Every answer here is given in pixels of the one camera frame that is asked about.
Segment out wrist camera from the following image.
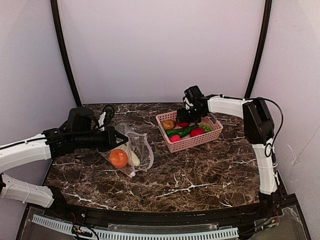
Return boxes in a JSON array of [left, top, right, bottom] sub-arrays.
[[183, 85, 204, 109], [98, 104, 115, 132]]

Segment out white slotted cable duct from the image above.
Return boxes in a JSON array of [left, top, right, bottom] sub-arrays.
[[31, 214, 239, 240]]

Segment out green toy cucumber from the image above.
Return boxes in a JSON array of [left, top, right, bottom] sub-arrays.
[[166, 125, 197, 138]]

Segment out pink perforated plastic basket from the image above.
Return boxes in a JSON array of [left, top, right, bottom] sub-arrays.
[[156, 111, 223, 153]]

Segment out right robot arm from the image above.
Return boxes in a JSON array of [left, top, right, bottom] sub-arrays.
[[177, 85, 280, 217]]

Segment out brown toy potato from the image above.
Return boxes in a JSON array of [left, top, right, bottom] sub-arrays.
[[161, 120, 177, 131]]

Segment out red toy tomato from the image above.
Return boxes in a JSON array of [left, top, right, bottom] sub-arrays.
[[176, 121, 190, 128]]

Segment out red toy fruit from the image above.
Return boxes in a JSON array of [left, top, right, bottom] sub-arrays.
[[189, 127, 206, 138], [169, 135, 182, 143]]

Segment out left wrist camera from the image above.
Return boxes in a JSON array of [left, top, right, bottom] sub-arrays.
[[98, 104, 115, 132]]

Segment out green toy grapes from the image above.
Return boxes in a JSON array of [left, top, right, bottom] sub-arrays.
[[199, 124, 213, 133]]

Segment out black frame post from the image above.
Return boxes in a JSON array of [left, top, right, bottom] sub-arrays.
[[244, 0, 273, 98], [50, 0, 82, 107]]

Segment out white toy radish with leaves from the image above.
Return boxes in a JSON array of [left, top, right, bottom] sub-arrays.
[[120, 147, 141, 167]]

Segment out orange toy fruit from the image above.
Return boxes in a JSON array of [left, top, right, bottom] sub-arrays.
[[109, 149, 129, 169]]

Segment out clear zip top bag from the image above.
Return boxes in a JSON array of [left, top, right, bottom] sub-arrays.
[[99, 122, 154, 178]]

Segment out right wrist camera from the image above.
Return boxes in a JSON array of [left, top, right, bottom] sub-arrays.
[[183, 85, 204, 109]]

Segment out right black frame post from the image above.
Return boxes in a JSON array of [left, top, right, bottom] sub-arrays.
[[244, 0, 273, 98]]

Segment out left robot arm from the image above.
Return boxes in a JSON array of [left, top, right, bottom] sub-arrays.
[[0, 105, 129, 208]]

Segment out red toy fruit front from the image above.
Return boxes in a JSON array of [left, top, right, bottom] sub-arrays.
[[169, 135, 182, 143]]

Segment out left black frame post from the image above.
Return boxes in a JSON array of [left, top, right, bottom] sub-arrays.
[[50, 0, 82, 107]]

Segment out black front table rail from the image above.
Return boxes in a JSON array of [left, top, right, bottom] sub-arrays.
[[44, 189, 283, 232]]

